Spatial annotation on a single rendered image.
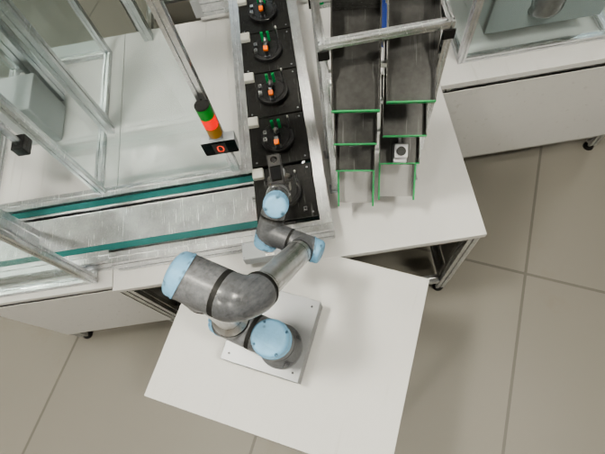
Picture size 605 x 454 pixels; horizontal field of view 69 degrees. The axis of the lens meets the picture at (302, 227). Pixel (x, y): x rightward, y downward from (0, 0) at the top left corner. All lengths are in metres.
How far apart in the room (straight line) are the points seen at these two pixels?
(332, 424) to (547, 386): 1.38
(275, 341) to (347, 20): 0.93
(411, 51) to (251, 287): 0.76
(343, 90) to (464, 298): 1.68
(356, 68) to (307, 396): 1.09
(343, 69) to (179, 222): 0.95
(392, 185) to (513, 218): 1.33
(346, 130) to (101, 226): 1.12
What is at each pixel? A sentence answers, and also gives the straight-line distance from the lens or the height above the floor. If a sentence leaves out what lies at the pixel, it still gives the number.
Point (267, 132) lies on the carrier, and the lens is 1.88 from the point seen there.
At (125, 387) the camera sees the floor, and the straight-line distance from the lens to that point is 2.81.
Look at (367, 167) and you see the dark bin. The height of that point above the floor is 1.20.
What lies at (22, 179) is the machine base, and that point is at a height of 0.86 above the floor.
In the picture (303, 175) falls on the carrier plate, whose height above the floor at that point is 0.97.
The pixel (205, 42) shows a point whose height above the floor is 0.86.
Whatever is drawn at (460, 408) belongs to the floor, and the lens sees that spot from 2.56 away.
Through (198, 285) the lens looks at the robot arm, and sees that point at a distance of 1.00.
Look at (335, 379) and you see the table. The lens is 1.65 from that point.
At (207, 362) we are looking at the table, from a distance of 1.74.
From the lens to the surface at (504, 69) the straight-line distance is 2.30.
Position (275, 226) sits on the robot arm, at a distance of 1.34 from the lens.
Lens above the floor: 2.51
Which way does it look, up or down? 66 degrees down
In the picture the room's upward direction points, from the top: 15 degrees counter-clockwise
